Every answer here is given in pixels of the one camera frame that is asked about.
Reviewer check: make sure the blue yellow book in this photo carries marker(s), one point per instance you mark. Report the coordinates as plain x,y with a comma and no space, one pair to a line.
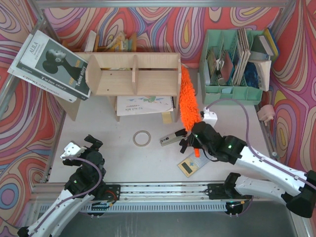
271,40

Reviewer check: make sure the stack of thin books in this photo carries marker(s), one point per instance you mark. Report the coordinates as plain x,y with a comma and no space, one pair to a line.
241,56

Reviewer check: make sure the black handled tool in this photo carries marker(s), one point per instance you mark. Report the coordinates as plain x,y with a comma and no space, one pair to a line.
184,143

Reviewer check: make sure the books behind shelf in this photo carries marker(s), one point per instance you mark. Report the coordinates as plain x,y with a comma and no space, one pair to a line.
120,43

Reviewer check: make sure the green desk organizer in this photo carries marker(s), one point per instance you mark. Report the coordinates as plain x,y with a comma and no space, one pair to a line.
227,41

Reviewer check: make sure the red notebook in organizer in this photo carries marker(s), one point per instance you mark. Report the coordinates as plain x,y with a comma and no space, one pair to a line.
227,67

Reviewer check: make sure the clear tape roll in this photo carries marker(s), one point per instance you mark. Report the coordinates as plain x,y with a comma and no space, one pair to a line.
141,138

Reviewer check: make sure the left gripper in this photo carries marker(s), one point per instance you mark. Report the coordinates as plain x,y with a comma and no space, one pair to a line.
87,150

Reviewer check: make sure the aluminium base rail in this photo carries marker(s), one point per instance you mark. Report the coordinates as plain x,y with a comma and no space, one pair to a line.
163,191

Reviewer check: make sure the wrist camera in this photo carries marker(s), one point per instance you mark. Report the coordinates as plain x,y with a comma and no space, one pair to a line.
208,116
72,150

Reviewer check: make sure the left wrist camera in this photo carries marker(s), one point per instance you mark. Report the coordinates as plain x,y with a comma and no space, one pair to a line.
72,150

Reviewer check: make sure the gold grey calculator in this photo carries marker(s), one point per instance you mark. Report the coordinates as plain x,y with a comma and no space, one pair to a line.
192,164

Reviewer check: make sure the orange microfiber duster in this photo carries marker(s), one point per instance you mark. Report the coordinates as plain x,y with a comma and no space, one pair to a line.
189,111

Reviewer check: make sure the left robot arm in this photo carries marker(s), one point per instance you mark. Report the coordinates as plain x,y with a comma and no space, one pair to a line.
61,197

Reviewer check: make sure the spiral drawing notebook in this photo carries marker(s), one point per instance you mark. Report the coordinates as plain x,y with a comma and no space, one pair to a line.
138,105

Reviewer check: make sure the yellow sticky note pad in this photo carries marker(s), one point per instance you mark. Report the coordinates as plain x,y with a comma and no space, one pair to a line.
166,117

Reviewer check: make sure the wooden bookshelf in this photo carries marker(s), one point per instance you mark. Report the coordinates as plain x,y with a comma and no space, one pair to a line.
114,74

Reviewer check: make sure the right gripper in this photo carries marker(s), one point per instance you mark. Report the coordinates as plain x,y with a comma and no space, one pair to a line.
191,139

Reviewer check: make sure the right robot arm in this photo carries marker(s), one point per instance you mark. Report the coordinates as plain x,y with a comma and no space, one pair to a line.
238,152

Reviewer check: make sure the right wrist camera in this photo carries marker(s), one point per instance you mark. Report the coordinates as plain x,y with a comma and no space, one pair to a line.
208,116

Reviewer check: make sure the white book under Twins story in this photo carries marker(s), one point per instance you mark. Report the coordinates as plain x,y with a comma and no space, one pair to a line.
55,90

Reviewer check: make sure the grey black stapler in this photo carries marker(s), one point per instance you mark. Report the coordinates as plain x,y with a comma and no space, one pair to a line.
174,137

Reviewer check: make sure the pink tape dispenser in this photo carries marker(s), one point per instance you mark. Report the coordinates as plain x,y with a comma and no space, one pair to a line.
266,114

